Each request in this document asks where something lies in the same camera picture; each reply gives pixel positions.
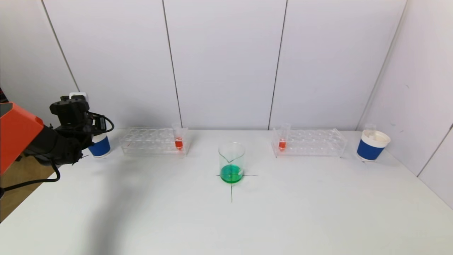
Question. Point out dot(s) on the blue and white paper cup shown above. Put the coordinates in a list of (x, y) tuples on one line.
[(101, 147), (370, 150)]

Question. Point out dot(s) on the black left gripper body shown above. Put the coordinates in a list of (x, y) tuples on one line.
[(92, 135)]

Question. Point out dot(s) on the clear acrylic test tube rack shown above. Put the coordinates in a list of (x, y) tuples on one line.
[(152, 143), (311, 143)]

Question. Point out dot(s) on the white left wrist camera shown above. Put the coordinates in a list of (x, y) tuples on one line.
[(78, 95)]

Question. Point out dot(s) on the clear glass beaker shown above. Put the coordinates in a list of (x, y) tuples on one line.
[(231, 173)]

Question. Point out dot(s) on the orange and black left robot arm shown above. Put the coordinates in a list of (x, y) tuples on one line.
[(21, 134)]

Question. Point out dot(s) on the test tube with red liquid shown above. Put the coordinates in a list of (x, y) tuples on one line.
[(178, 143), (282, 144)]

